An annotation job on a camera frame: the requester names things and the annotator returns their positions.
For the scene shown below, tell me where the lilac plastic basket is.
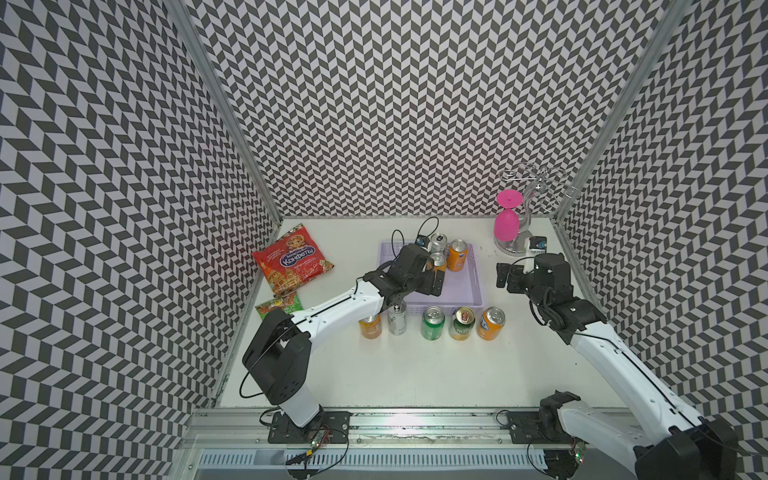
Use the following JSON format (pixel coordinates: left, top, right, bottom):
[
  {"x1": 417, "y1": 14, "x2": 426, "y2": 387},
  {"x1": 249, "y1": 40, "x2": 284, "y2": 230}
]
[{"x1": 405, "y1": 243, "x2": 488, "y2": 316}]

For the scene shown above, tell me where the silver tall can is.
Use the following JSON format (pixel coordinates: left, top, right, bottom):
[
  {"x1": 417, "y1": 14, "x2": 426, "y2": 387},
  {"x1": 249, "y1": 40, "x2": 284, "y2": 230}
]
[{"x1": 388, "y1": 300, "x2": 408, "y2": 336}]

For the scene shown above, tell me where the orange Fanta can back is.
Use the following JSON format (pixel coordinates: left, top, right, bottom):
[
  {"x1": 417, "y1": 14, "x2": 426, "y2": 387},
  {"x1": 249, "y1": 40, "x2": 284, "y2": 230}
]
[{"x1": 447, "y1": 239, "x2": 468, "y2": 272}]

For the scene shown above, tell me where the orange fanta can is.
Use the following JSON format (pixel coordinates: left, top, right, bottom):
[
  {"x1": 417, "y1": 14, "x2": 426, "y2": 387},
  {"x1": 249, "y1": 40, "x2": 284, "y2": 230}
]
[
  {"x1": 447, "y1": 239, "x2": 468, "y2": 272},
  {"x1": 430, "y1": 252, "x2": 447, "y2": 271},
  {"x1": 477, "y1": 306, "x2": 506, "y2": 341}
]

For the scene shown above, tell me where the white patterned can back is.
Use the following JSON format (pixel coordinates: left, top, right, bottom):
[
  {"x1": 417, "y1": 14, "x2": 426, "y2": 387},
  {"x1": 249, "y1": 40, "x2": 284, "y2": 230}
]
[{"x1": 429, "y1": 232, "x2": 449, "y2": 254}]

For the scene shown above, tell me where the green gold-top can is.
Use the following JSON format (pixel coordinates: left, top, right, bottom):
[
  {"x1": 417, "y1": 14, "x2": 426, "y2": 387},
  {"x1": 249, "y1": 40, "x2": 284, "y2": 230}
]
[{"x1": 449, "y1": 306, "x2": 476, "y2": 341}]

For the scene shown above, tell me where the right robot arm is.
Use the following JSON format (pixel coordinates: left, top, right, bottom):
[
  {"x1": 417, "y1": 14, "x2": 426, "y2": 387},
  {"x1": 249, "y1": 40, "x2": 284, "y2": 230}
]
[{"x1": 496, "y1": 253, "x2": 738, "y2": 479}]

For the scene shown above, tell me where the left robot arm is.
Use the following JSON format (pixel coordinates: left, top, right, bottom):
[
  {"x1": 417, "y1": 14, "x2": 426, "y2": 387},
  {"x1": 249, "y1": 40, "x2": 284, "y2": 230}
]
[{"x1": 242, "y1": 243, "x2": 435, "y2": 428}]

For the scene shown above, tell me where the pink wine glass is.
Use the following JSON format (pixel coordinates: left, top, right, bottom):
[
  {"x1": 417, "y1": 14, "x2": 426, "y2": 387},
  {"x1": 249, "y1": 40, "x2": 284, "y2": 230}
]
[{"x1": 493, "y1": 189, "x2": 523, "y2": 242}]

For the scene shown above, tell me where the green snack bag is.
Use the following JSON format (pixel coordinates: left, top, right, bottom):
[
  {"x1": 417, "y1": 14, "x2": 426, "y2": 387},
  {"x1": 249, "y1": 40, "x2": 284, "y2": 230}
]
[{"x1": 256, "y1": 292, "x2": 303, "y2": 319}]

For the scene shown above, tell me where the red candy bag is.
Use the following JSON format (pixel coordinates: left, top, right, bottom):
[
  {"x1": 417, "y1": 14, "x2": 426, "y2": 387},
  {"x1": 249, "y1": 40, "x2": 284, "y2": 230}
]
[{"x1": 252, "y1": 224, "x2": 334, "y2": 297}]

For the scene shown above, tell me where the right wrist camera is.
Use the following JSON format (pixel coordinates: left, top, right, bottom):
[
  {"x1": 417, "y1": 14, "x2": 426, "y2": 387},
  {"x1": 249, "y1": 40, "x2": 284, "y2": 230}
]
[{"x1": 528, "y1": 235, "x2": 548, "y2": 256}]

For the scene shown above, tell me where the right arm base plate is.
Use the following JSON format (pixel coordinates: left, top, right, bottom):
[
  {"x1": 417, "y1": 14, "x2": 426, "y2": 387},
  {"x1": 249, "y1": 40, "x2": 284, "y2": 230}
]
[{"x1": 499, "y1": 411, "x2": 573, "y2": 445}]

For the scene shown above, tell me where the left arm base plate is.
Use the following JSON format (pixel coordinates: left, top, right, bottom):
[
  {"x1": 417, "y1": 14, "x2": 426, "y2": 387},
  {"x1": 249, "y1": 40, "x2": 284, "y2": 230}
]
[{"x1": 268, "y1": 410, "x2": 351, "y2": 446}]

